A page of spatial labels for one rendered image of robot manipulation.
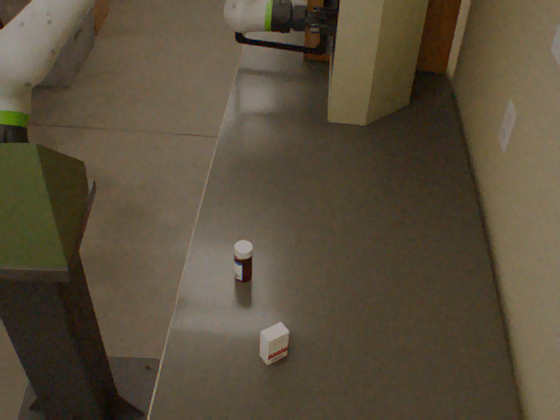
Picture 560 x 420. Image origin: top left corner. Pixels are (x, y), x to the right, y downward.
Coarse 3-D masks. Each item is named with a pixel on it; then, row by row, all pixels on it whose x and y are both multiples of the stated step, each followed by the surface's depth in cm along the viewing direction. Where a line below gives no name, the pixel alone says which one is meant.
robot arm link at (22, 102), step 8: (0, 96) 125; (8, 96) 126; (16, 96) 127; (24, 96) 130; (0, 104) 126; (8, 104) 127; (16, 104) 128; (24, 104) 130; (0, 112) 126; (8, 112) 127; (16, 112) 128; (24, 112) 130; (0, 120) 126; (8, 120) 127; (16, 120) 129; (24, 120) 131
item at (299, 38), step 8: (296, 0) 189; (304, 0) 189; (312, 0) 188; (320, 0) 187; (312, 8) 190; (248, 32) 200; (256, 32) 200; (264, 32) 199; (272, 32) 199; (280, 32) 198; (296, 32) 197; (304, 32) 196; (264, 40) 201; (272, 40) 200; (280, 40) 200; (288, 40) 199; (296, 40) 199; (304, 40) 198; (312, 40) 197
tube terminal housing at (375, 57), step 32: (352, 0) 155; (384, 0) 154; (416, 0) 163; (352, 32) 161; (384, 32) 162; (416, 32) 171; (352, 64) 167; (384, 64) 170; (352, 96) 174; (384, 96) 179
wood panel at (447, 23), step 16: (432, 0) 190; (448, 0) 189; (432, 16) 193; (448, 16) 193; (432, 32) 197; (448, 32) 197; (432, 48) 201; (448, 48) 201; (416, 64) 206; (432, 64) 205
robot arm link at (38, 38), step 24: (48, 0) 118; (72, 0) 120; (24, 24) 114; (48, 24) 117; (72, 24) 122; (0, 48) 112; (24, 48) 113; (48, 48) 117; (0, 72) 114; (24, 72) 115; (48, 72) 120
